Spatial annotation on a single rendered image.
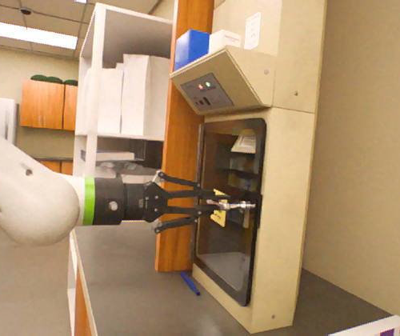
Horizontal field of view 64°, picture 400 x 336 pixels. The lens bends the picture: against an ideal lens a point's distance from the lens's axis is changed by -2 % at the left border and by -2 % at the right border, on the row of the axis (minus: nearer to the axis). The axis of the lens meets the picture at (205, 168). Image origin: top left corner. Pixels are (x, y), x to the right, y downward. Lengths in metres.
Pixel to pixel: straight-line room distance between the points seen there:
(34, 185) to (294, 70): 0.52
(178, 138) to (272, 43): 0.41
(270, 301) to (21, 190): 0.53
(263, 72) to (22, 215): 0.48
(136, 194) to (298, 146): 0.35
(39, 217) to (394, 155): 0.85
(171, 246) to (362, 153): 0.63
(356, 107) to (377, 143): 0.14
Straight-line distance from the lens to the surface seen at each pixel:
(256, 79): 0.65
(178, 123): 0.97
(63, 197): 0.48
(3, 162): 0.49
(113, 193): 0.62
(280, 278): 0.75
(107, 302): 0.85
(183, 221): 0.70
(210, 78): 0.73
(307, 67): 0.73
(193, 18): 1.04
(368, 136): 1.05
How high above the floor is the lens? 1.32
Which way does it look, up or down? 3 degrees down
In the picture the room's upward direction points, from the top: 5 degrees clockwise
